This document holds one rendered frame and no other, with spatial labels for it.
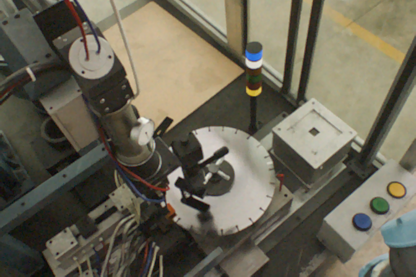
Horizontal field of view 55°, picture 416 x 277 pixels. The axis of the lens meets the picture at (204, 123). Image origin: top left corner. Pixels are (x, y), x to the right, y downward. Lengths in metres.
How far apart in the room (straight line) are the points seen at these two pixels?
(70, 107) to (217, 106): 0.89
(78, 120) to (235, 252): 0.65
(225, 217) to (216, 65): 0.72
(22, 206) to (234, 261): 0.58
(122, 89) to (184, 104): 0.91
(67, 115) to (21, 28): 0.16
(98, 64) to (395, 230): 0.49
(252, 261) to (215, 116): 0.55
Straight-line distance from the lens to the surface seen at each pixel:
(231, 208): 1.09
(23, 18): 0.76
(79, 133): 0.73
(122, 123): 0.67
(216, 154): 0.85
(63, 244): 1.22
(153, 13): 1.87
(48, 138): 1.31
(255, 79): 1.18
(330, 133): 1.27
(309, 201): 1.32
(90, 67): 0.57
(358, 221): 1.16
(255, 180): 1.12
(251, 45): 1.11
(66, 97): 0.68
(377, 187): 1.22
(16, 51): 0.72
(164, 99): 1.54
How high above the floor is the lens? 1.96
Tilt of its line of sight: 57 degrees down
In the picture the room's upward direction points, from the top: 10 degrees counter-clockwise
